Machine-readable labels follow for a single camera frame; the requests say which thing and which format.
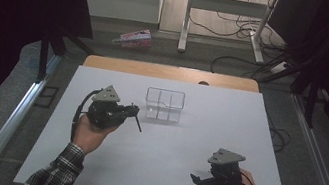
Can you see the clear plastic divided box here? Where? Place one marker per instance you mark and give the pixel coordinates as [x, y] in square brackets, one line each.
[163, 105]

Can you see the thin black stick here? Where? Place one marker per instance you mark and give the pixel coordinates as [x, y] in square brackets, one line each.
[138, 124]

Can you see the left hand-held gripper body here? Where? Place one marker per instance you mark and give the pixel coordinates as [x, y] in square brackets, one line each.
[105, 109]

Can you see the black square floor frame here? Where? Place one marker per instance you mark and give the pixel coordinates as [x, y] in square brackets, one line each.
[47, 96]

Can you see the white metal desk frame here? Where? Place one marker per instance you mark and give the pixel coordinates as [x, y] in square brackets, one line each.
[227, 6]

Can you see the black metal stand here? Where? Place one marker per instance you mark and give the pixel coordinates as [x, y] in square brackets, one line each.
[55, 44]
[312, 83]

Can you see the wooden table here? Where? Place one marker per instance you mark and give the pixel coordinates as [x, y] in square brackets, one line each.
[169, 72]

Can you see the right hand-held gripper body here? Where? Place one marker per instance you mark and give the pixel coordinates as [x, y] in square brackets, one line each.
[225, 173]

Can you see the person's left hand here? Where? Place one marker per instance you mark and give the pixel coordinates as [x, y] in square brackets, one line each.
[91, 136]

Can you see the pink patterned box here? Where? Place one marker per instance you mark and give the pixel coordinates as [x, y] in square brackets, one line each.
[134, 38]

